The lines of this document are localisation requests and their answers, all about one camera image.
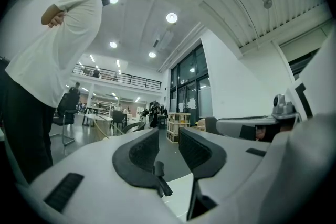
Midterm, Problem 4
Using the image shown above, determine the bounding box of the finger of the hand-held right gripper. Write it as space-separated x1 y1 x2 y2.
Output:
216 115 277 141

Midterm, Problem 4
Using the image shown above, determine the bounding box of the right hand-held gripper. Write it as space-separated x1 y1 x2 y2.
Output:
286 31 336 124

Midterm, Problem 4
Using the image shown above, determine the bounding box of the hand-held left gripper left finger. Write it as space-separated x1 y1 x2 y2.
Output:
15 127 184 224

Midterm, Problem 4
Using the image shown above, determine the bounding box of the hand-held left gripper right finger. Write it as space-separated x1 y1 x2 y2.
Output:
178 110 336 224

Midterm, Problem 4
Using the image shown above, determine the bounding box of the cardboard box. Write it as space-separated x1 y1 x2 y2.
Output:
195 118 207 131

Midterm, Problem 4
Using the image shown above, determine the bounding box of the wooden crate shelf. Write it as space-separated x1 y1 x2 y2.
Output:
167 112 192 144

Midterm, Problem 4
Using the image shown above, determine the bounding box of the black-framed glass door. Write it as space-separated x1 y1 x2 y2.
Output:
170 43 213 124

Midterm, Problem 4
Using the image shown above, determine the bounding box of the white round table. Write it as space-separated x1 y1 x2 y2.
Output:
84 113 114 128

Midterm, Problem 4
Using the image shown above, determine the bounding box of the black rounded chair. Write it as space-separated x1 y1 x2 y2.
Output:
122 121 146 134

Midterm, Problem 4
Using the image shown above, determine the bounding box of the black office chair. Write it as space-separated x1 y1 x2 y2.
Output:
51 93 81 146

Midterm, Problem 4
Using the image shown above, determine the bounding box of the black balcony railing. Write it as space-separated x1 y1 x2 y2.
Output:
72 64 163 91

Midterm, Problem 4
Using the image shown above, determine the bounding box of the ceiling air vent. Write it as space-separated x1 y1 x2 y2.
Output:
152 30 174 48

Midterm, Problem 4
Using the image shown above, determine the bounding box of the grey gripper camera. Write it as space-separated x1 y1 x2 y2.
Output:
271 93 297 119

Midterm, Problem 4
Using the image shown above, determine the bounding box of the gold wire chair white seat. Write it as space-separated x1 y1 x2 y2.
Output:
93 114 124 140

